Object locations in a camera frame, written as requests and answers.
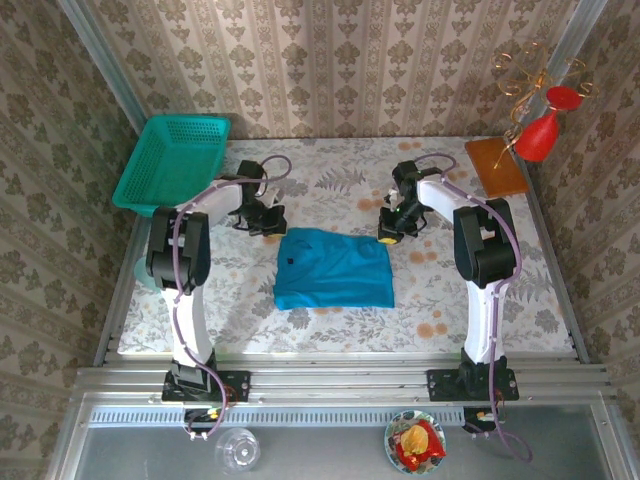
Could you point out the clear plastic cup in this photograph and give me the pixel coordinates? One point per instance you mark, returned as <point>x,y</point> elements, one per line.
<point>239,452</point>

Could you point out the red plastic wine glass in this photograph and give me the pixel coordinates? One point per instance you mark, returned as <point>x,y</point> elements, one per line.
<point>537,137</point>

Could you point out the yellow orange snack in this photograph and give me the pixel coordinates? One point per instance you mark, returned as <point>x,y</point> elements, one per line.
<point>415,439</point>

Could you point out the aluminium frame post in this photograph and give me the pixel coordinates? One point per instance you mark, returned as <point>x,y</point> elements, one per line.
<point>100,55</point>
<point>582,25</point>

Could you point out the patterned plate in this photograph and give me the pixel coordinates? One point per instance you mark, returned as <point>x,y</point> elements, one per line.
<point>391,440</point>

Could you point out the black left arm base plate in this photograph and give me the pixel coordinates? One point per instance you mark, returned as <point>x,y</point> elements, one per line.
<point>239,386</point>

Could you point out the pale green cup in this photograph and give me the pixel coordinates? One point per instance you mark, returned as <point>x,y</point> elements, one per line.
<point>142,275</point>

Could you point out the red snack packet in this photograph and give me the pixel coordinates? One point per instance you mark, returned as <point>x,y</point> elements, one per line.
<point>432,452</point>

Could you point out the blue t-shirt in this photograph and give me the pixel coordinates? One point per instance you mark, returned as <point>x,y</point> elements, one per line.
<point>335,275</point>

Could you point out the teal plastic basket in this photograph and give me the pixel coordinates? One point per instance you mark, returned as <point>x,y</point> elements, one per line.
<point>170,160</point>

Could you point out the black adapter board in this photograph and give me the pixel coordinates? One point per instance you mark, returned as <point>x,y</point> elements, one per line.
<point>200,417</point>
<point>475,419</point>

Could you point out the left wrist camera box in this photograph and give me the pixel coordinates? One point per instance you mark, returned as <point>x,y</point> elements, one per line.
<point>250,171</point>

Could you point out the aluminium frame rail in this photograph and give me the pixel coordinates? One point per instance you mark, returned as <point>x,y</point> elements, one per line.
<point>340,382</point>

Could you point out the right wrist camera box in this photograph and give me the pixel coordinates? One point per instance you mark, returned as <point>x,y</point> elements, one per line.
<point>404,172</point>

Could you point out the grey metal shelf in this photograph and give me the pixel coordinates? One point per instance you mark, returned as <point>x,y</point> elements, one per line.
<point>325,452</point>

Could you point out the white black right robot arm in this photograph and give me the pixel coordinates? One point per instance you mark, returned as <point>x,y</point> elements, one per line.
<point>485,320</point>

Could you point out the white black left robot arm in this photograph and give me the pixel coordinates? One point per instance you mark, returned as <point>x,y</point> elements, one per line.
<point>190,320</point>

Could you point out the floral tablecloth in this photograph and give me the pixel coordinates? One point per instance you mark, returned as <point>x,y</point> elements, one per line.
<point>350,165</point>

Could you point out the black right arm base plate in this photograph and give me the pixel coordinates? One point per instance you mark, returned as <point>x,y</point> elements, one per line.
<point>439,386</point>

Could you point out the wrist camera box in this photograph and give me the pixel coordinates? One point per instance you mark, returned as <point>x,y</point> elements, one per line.
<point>250,171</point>
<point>404,172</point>

